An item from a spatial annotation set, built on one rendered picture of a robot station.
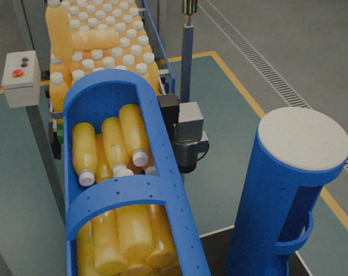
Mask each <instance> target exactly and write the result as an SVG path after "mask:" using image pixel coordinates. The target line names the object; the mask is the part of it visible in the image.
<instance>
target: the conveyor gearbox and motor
mask: <svg viewBox="0 0 348 276"><path fill-rule="evenodd" d="M180 105H181V107H179V108H180V116H179V123H178V124H174V125H175V132H174V142H172V149H173V153H174V156H175V159H176V163H177V167H178V169H179V172H180V173H183V174H186V173H191V172H192V171H194V169H196V163H197V162H198V160H200V159H202V158H203V157H205V155H206V154H207V152H208V150H209V147H210V145H209V142H208V138H207V135H206V133H205V131H204V132H203V124H204V117H203V115H202V113H201V110H200V109H199V107H198V106H199V104H197V102H189V103H180ZM202 152H205V153H204V155H203V156H202V157H201V158H199V159H198V153H202Z"/></svg>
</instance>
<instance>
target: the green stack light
mask: <svg viewBox="0 0 348 276"><path fill-rule="evenodd" d="M197 9H198V0H197V1H195V2H185V1H183V0H181V12H182V13H183V14H187V15H193V14H196V13H197Z"/></svg>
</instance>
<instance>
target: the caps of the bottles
mask: <svg viewBox="0 0 348 276"><path fill-rule="evenodd" d="M69 1H71V2H75V1H77V4H78V6H79V7H85V6H86V5H87V3H86V1H85V0H69ZM132 2H134V0H126V2H121V3H119V8H120V9H121V10H126V9H128V8H129V4H128V3H132ZM110 3H111V4H113V5H116V4H118V0H110ZM61 4H62V5H63V6H64V8H69V11H70V13H72V14H76V13H78V12H79V9H78V7H76V6H73V7H70V3H69V2H68V1H63V2H62V3H61ZM111 4H104V5H103V10H104V11H110V10H112V5H111ZM94 5H96V6H100V5H102V0H94ZM94 5H88V6H87V7H86V8H87V11H88V12H90V13H92V12H94V11H95V6H94ZM121 10H119V9H115V10H113V16H115V17H120V16H121V15H122V11H121ZM104 11H101V10H100V11H96V13H95V14H96V17H97V18H103V17H105V13H104ZM130 14H131V15H133V16H135V15H137V14H138V9H137V8H131V9H130ZM131 15H125V16H123V22H126V23H128V22H132V16H131ZM78 16H79V19H81V20H85V19H87V18H88V13H86V12H80V13H79V14H78ZM105 21H106V23H107V24H114V23H115V18H114V17H112V16H109V17H106V18H105ZM123 22H119V23H117V24H116V29H117V30H124V29H125V24H124V23H123ZM88 24H89V26H94V25H97V24H98V20H97V19H96V18H89V19H88ZM70 25H71V27H72V28H77V27H79V26H80V22H79V20H76V19H74V20H72V21H70ZM142 27H143V22H142V21H135V22H134V28H136V29H141V28H142ZM106 28H107V25H106V24H100V25H98V29H106ZM79 30H80V31H87V30H89V27H87V26H81V27H80V28H79ZM126 34H127V37H129V38H134V37H136V36H137V31H136V30H135V29H128V30H127V31H126Z"/></svg>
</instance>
